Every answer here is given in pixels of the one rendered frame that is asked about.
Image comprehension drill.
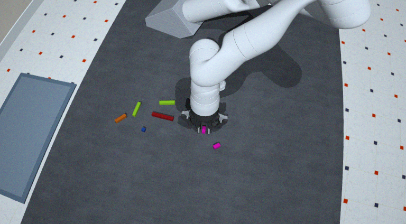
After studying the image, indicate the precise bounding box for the lime green rod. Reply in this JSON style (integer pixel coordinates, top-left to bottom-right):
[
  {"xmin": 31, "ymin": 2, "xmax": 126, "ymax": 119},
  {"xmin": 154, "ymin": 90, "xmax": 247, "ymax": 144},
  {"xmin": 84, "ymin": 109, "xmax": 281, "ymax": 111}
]
[
  {"xmin": 132, "ymin": 102, "xmax": 141, "ymax": 117},
  {"xmin": 159, "ymin": 100, "xmax": 175, "ymax": 105}
]

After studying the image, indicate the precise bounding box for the red rod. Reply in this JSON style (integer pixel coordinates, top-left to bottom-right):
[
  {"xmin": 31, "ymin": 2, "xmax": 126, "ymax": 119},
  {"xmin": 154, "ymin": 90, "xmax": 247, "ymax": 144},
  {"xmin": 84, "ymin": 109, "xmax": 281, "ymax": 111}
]
[{"xmin": 152, "ymin": 112, "xmax": 174, "ymax": 121}]

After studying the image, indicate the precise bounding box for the orange rod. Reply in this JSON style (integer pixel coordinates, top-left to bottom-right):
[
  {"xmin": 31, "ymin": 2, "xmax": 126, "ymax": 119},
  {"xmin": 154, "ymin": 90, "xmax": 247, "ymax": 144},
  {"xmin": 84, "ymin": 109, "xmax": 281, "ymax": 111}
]
[{"xmin": 115, "ymin": 114, "xmax": 127, "ymax": 123}]

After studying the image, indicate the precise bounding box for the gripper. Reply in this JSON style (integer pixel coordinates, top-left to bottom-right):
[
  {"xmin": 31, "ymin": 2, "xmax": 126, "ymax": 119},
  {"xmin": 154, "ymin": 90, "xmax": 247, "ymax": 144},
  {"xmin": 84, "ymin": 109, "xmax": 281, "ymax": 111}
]
[{"xmin": 181, "ymin": 108, "xmax": 228, "ymax": 134}]

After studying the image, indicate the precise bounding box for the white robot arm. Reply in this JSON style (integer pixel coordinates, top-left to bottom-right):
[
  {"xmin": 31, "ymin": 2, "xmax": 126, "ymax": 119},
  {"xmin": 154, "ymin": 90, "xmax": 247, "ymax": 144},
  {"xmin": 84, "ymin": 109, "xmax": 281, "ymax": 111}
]
[{"xmin": 182, "ymin": 0, "xmax": 371, "ymax": 116}]

